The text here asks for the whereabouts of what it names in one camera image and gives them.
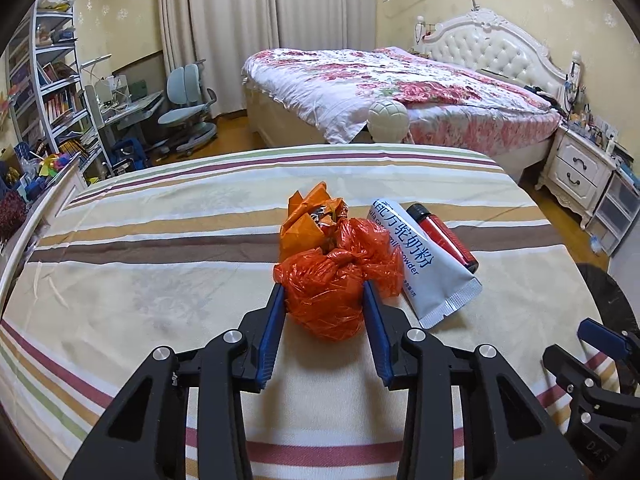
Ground orange plastic bag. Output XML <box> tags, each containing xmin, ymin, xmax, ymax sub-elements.
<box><xmin>273</xmin><ymin>218</ymin><xmax>404</xmax><ymax>341</ymax></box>

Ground black lined trash bin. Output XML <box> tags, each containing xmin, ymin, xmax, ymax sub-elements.
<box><xmin>574</xmin><ymin>262</ymin><xmax>640</xmax><ymax>396</ymax></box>

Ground white milk powder pouch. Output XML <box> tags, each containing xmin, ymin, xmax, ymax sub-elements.
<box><xmin>368</xmin><ymin>198</ymin><xmax>483</xmax><ymax>328</ymax></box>

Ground orange crumpled wrapper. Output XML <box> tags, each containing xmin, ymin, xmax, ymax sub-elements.
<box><xmin>279</xmin><ymin>181</ymin><xmax>348</xmax><ymax>262</ymax></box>

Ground red bottle black cap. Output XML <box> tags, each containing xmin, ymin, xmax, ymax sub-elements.
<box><xmin>407</xmin><ymin>203</ymin><xmax>480</xmax><ymax>274</ymax></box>

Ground striped bed sheet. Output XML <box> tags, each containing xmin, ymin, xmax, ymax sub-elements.
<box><xmin>1</xmin><ymin>144</ymin><xmax>618</xmax><ymax>479</ymax></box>

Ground clear plastic drawer unit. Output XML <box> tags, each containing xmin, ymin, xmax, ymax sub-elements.
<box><xmin>586</xmin><ymin>170</ymin><xmax>639</xmax><ymax>257</ymax></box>

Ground white nightstand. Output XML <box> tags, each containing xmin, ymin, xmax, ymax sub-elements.
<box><xmin>535</xmin><ymin>124</ymin><xmax>616</xmax><ymax>230</ymax></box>

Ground white round bedpost knob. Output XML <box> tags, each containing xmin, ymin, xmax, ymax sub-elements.
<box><xmin>367</xmin><ymin>100</ymin><xmax>410</xmax><ymax>143</ymax></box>

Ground floral bed quilt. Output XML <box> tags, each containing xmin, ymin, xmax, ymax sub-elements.
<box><xmin>241</xmin><ymin>47</ymin><xmax>561</xmax><ymax>156</ymax></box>

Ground light blue desk chair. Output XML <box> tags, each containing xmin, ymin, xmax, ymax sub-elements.
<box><xmin>153</xmin><ymin>60</ymin><xmax>217</xmax><ymax>159</ymax></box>

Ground white study desk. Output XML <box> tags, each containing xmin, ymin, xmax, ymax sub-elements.
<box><xmin>84</xmin><ymin>79</ymin><xmax>165</xmax><ymax>166</ymax></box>

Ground white tufted headboard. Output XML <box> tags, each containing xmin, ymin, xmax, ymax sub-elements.
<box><xmin>413</xmin><ymin>9</ymin><xmax>582</xmax><ymax>106</ymax></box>

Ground white bookshelf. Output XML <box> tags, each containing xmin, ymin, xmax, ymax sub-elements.
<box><xmin>4</xmin><ymin>0</ymin><xmax>112</xmax><ymax>182</ymax></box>

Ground beige curtains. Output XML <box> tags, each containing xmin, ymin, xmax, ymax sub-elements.
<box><xmin>158</xmin><ymin>0</ymin><xmax>376</xmax><ymax>115</ymax></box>

